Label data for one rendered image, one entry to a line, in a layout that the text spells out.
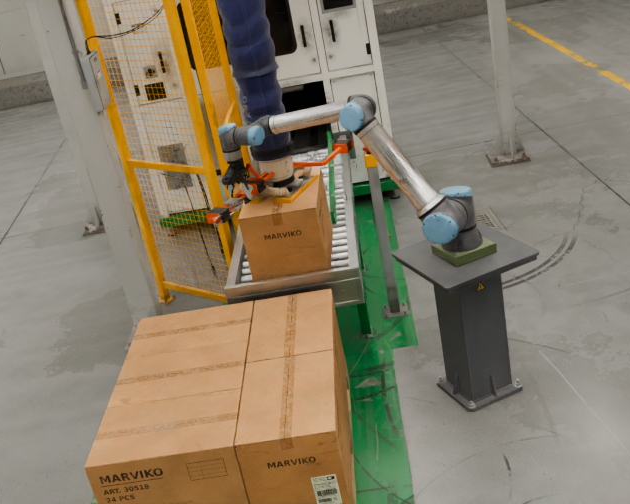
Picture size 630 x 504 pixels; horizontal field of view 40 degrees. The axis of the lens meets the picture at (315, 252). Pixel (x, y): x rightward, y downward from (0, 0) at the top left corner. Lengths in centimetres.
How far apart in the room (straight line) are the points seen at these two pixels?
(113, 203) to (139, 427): 182
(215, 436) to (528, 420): 151
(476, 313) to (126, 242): 219
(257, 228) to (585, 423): 182
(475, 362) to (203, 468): 144
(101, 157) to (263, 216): 115
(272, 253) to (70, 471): 147
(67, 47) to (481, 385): 278
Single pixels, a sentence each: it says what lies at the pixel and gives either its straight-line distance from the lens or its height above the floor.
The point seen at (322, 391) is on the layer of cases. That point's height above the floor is 54.
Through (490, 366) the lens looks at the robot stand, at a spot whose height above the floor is 17.
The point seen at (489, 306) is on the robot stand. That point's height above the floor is 49.
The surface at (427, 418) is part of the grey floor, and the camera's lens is 431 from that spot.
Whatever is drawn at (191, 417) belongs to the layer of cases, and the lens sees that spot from 369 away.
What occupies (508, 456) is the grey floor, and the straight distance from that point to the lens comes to 404.
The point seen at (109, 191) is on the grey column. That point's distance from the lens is 517.
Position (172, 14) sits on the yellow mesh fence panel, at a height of 189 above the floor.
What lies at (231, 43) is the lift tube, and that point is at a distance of 440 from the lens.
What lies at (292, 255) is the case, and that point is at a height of 71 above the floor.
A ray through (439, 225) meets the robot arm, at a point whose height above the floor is 101.
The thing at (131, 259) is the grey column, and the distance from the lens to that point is 531.
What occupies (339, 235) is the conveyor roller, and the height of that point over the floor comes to 55.
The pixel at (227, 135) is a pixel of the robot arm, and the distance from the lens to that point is 416.
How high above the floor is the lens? 253
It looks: 24 degrees down
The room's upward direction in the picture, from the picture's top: 11 degrees counter-clockwise
